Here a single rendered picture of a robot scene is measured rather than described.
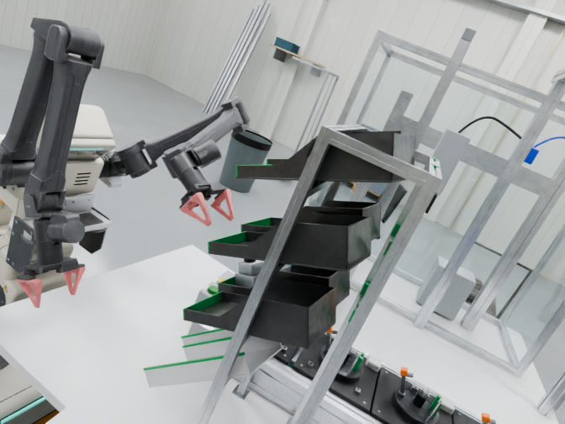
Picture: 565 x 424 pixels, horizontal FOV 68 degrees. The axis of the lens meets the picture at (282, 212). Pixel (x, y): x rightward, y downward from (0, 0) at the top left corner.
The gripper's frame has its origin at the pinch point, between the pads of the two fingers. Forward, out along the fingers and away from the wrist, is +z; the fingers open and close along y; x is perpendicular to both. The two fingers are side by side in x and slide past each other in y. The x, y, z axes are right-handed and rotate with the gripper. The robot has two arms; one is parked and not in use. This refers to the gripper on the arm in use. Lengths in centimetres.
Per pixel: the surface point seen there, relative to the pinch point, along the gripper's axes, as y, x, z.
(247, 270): -1.3, 0.8, 14.6
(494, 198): 113, -45, 40
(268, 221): 4.8, -8.3, 7.6
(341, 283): 0.4, -16.7, 29.9
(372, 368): 40, 11, 57
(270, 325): -22.0, -10.6, 28.5
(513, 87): 113, -77, 8
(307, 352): 27, 19, 41
